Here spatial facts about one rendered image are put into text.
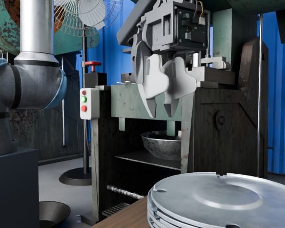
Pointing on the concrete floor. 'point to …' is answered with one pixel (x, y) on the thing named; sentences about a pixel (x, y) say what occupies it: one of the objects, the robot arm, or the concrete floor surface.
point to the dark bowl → (52, 214)
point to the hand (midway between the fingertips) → (159, 108)
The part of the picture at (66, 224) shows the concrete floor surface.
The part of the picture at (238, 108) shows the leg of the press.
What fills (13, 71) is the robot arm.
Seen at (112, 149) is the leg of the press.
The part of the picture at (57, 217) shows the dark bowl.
